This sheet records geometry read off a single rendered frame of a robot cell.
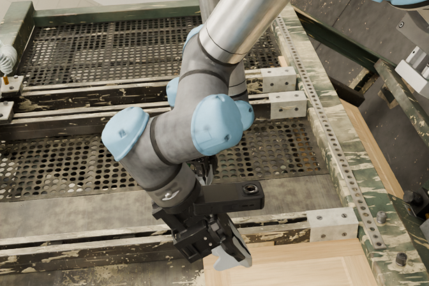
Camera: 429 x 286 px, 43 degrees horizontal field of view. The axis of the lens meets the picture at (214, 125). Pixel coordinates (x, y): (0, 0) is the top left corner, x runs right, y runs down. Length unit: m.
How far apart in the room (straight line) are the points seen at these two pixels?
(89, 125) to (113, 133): 1.13
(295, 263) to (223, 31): 0.81
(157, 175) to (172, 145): 0.07
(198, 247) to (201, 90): 0.27
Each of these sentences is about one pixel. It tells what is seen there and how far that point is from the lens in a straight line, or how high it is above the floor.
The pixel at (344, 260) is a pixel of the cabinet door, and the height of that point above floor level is 0.94.
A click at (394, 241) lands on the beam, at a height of 0.85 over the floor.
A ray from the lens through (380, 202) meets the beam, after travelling 1.57.
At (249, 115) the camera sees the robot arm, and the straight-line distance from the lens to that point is 1.22.
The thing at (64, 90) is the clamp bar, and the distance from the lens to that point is 2.06.
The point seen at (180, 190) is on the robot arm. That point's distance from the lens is 0.82.
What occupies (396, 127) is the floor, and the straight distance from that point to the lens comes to 2.99.
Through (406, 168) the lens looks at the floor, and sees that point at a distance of 2.82.
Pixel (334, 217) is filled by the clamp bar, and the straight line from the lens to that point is 1.47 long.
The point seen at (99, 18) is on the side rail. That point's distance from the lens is 2.71.
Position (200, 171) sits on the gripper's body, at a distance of 1.45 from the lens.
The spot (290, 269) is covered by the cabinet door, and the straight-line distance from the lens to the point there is 1.42.
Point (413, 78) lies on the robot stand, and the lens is 1.41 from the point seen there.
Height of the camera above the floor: 1.84
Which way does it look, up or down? 21 degrees down
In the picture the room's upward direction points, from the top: 66 degrees counter-clockwise
